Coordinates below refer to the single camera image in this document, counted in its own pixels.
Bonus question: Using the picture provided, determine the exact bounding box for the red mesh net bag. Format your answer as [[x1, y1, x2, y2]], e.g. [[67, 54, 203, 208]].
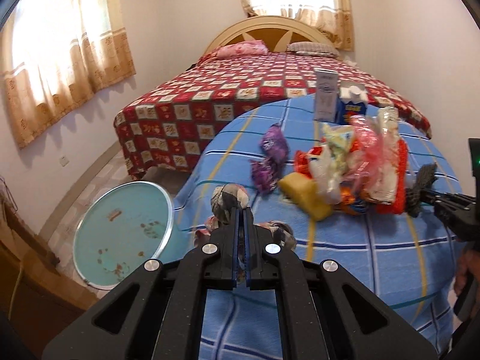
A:
[[375, 139, 408, 215]]

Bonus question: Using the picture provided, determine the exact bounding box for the pink cellophane bag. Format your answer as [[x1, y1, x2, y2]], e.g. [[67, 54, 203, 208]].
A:
[[346, 115, 384, 193]]

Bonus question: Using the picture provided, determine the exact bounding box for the yellow sponge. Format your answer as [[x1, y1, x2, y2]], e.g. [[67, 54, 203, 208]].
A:
[[277, 172, 333, 222]]

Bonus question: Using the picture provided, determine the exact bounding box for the purple snack wrapper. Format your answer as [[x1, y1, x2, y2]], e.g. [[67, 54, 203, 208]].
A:
[[250, 124, 290, 195]]

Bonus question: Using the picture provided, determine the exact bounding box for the blue plaid blanket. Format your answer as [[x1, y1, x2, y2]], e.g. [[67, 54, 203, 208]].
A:
[[174, 96, 463, 359]]

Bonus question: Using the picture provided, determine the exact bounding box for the blue orange snack wrapper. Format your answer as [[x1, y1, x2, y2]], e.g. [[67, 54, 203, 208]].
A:
[[334, 186, 369, 216]]

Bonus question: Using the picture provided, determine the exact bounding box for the yellow green plastic bag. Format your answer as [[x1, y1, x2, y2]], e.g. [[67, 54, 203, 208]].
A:
[[322, 124, 355, 164]]

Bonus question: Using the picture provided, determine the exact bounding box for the blue milk carton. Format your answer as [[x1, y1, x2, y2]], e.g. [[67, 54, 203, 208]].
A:
[[335, 80, 368, 125]]

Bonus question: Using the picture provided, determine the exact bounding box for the white plastic bag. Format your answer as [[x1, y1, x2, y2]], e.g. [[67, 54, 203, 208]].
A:
[[307, 143, 342, 205]]

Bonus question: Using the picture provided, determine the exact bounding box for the wooden cabinet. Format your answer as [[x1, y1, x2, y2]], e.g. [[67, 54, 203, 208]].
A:
[[1, 197, 97, 359]]

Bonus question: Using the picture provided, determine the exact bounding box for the red plastic bag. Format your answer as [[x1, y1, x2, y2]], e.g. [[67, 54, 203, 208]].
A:
[[293, 146, 323, 179]]

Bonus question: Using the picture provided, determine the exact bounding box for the white grey paper box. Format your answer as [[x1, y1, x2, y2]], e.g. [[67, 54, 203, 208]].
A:
[[314, 67, 338, 123]]

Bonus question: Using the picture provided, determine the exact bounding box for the striped grey pillow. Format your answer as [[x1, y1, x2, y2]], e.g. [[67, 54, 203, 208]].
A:
[[286, 41, 340, 59]]

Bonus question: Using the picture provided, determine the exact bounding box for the red patterned bed cover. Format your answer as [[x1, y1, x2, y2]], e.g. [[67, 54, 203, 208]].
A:
[[114, 53, 432, 179]]

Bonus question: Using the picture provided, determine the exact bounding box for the cream wooden headboard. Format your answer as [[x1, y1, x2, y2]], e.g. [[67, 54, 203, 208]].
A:
[[204, 16, 333, 54]]

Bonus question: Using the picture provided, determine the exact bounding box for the pink pillow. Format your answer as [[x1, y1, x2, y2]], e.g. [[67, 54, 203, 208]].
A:
[[216, 40, 269, 59]]

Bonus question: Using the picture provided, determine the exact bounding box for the side window beige curtain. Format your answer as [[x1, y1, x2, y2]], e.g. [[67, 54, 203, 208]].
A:
[[1, 0, 136, 149]]

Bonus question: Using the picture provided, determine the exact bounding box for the white wall socket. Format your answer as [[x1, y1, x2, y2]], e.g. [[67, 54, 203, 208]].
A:
[[59, 156, 69, 167]]

